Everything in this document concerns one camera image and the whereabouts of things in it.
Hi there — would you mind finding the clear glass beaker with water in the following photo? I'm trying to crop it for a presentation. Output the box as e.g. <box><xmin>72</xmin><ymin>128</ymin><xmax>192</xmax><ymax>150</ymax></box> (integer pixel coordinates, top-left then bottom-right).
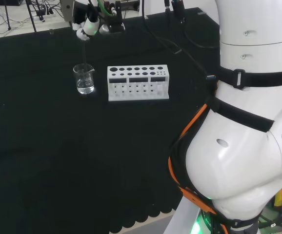
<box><xmin>73</xmin><ymin>63</ymin><xmax>96</xmax><ymax>95</ymax></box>

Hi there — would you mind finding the black tripod leg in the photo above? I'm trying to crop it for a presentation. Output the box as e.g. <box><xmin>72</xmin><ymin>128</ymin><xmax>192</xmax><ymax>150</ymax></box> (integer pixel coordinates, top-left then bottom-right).
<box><xmin>24</xmin><ymin>0</ymin><xmax>38</xmax><ymax>34</ymax></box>
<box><xmin>3</xmin><ymin>0</ymin><xmax>13</xmax><ymax>32</ymax></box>

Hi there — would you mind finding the white power strip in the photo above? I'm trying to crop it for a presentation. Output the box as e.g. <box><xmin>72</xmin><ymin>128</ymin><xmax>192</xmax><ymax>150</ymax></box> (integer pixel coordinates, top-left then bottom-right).
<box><xmin>32</xmin><ymin>9</ymin><xmax>57</xmax><ymax>20</ymax></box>

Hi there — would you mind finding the pale board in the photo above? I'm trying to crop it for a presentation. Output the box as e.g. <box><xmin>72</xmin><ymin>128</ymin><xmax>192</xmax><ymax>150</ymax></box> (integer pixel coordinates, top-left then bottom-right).
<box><xmin>164</xmin><ymin>196</ymin><xmax>202</xmax><ymax>234</ymax></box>

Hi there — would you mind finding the clear glass rod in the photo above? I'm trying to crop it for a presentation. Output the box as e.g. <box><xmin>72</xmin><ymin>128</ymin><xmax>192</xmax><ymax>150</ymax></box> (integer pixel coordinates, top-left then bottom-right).
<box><xmin>81</xmin><ymin>39</ymin><xmax>88</xmax><ymax>74</ymax></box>

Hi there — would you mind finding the black cable with blue plug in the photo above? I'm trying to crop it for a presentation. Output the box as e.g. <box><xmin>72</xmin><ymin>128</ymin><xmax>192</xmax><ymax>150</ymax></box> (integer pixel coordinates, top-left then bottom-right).
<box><xmin>141</xmin><ymin>0</ymin><xmax>217</xmax><ymax>81</ymax></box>

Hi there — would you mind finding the green cable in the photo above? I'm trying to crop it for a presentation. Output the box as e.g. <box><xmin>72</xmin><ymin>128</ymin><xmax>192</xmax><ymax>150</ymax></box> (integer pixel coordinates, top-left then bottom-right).
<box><xmin>96</xmin><ymin>0</ymin><xmax>115</xmax><ymax>18</ymax></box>

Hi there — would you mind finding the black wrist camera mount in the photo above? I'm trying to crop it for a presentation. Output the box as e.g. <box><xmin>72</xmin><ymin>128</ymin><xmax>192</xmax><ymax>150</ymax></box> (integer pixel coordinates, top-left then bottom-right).
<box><xmin>99</xmin><ymin>0</ymin><xmax>127</xmax><ymax>35</ymax></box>

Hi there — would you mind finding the black bench cloth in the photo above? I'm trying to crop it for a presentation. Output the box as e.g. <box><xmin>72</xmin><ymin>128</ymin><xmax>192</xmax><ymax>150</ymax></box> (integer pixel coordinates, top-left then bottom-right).
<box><xmin>0</xmin><ymin>7</ymin><xmax>229</xmax><ymax>234</ymax></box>

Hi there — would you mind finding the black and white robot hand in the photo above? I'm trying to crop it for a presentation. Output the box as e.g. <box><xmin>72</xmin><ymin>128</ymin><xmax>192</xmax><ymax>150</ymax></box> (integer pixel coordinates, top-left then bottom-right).
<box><xmin>72</xmin><ymin>0</ymin><xmax>101</xmax><ymax>41</ymax></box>

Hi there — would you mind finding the orange cable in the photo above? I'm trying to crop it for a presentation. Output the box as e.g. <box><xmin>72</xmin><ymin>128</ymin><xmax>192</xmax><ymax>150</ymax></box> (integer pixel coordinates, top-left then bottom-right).
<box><xmin>167</xmin><ymin>103</ymin><xmax>229</xmax><ymax>234</ymax></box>

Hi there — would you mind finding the white test tube rack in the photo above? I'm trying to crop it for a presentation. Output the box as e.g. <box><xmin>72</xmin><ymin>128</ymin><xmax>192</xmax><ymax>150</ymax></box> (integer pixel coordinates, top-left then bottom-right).
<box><xmin>107</xmin><ymin>64</ymin><xmax>170</xmax><ymax>102</ymax></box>

